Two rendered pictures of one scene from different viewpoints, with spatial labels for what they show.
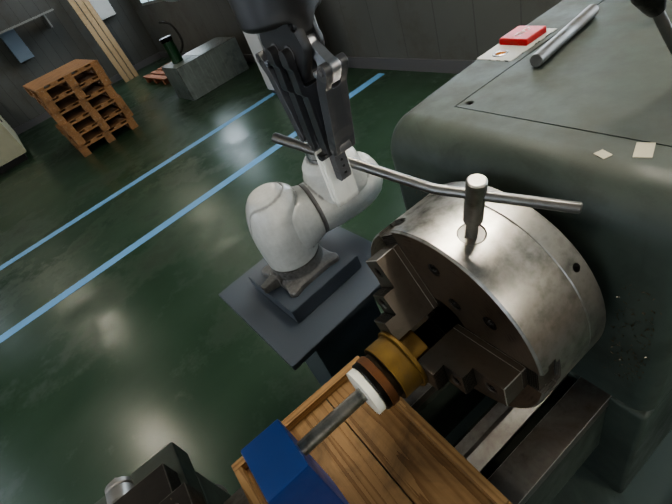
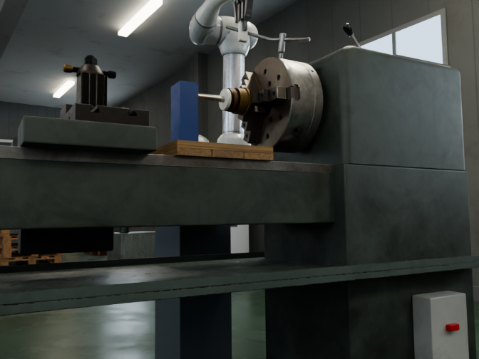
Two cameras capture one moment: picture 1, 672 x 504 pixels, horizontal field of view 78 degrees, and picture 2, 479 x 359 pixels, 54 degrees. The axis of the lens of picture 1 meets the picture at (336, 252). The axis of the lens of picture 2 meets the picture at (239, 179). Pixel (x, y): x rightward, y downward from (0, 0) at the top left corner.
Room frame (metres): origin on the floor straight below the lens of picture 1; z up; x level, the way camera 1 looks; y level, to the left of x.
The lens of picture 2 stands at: (-1.15, 0.22, 0.70)
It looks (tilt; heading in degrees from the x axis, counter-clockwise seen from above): 5 degrees up; 351
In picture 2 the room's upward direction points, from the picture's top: 1 degrees counter-clockwise
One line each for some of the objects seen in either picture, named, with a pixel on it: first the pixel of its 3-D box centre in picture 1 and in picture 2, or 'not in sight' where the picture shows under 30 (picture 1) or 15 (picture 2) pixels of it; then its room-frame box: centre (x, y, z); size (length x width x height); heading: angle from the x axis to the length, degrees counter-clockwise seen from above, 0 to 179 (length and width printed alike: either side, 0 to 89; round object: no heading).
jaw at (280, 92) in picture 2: (482, 367); (273, 96); (0.28, -0.11, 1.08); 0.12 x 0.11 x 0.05; 21
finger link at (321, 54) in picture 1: (314, 50); not in sight; (0.37, -0.05, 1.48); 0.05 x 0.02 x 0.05; 21
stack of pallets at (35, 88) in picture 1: (82, 104); (27, 234); (6.72, 2.44, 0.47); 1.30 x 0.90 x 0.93; 26
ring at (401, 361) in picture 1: (394, 365); (239, 101); (0.33, -0.01, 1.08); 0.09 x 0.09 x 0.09; 21
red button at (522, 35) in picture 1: (522, 37); not in sight; (0.76, -0.49, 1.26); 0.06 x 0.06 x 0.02; 21
